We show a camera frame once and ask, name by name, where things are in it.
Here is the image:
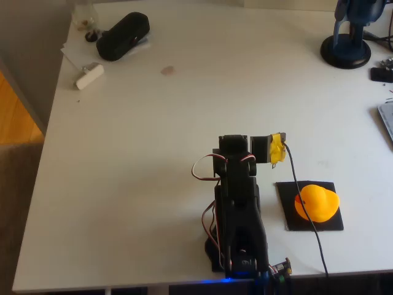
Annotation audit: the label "yellow rubber duck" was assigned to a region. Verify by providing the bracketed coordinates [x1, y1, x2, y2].
[294, 183, 341, 224]

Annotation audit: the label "black square mat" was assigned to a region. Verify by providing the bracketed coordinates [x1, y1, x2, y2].
[275, 180, 344, 232]

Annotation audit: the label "motor controller board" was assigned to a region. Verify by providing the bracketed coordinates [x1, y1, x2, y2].
[271, 257, 293, 282]

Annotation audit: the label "blue microphone on round stand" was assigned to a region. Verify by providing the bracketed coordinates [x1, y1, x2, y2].
[320, 0, 387, 70]

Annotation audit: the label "silver laptop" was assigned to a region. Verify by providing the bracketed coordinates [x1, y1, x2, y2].
[376, 101, 393, 143]

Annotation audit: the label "blue table clamp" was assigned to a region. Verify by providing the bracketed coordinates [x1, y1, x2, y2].
[254, 272, 273, 293]

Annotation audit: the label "black flat device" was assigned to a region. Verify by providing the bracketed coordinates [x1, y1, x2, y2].
[370, 66, 393, 83]

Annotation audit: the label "black zipped case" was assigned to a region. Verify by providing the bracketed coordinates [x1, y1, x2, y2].
[96, 11, 151, 62]

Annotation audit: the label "white charger block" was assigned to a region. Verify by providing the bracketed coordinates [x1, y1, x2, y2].
[75, 62, 105, 91]

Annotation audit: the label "white paper sheets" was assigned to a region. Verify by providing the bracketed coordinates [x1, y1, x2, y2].
[60, 29, 153, 70]

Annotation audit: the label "small glass jar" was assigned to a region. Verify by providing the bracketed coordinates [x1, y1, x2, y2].
[72, 0, 99, 31]

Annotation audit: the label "camera wrapped in yellow tape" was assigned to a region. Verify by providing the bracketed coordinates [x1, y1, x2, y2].
[268, 132, 288, 170]

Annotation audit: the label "black camera cable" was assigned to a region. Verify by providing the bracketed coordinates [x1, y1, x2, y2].
[281, 140, 330, 277]

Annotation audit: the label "black microphone cable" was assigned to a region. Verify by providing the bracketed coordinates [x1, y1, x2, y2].
[364, 30, 393, 52]

